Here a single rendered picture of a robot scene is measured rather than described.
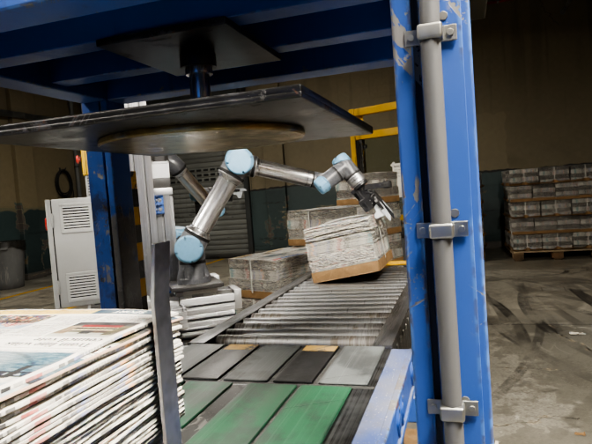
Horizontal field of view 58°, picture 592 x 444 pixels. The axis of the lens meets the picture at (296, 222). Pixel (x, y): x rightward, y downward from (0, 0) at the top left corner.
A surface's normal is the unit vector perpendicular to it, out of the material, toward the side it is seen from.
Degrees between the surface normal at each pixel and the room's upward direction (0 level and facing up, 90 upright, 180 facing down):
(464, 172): 90
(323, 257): 90
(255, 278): 90
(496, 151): 90
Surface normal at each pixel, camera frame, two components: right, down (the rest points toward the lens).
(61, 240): 0.33, 0.03
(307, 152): -0.29, 0.07
